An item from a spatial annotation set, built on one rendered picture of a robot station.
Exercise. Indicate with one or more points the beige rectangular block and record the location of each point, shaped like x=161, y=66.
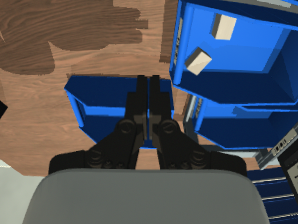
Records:
x=197, y=61
x=223, y=27

